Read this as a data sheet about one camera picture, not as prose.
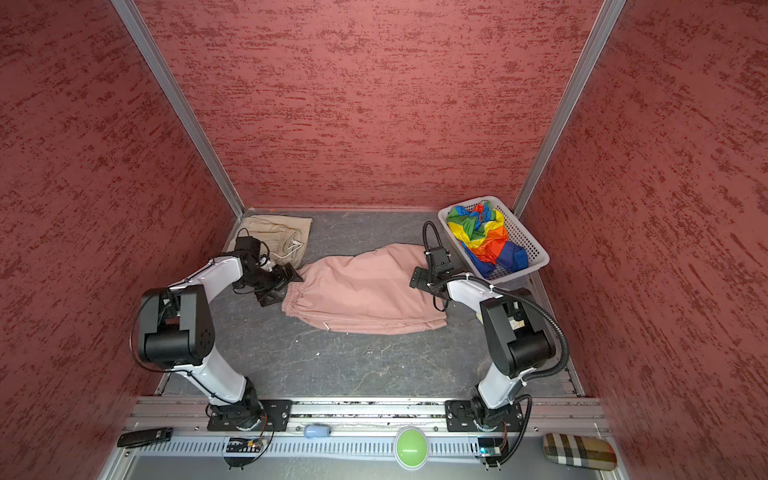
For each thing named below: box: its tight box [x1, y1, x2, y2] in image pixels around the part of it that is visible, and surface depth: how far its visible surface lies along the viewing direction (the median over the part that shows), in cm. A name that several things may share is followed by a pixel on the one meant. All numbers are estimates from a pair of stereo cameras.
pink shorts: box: [282, 243, 447, 335], surface depth 97 cm
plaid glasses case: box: [543, 432, 618, 471], surface depth 69 cm
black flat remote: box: [117, 427, 173, 447], surface depth 71 cm
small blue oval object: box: [304, 424, 331, 438], surface depth 73 cm
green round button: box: [394, 426, 429, 470], surface depth 70 cm
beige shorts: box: [225, 214, 314, 269], surface depth 111 cm
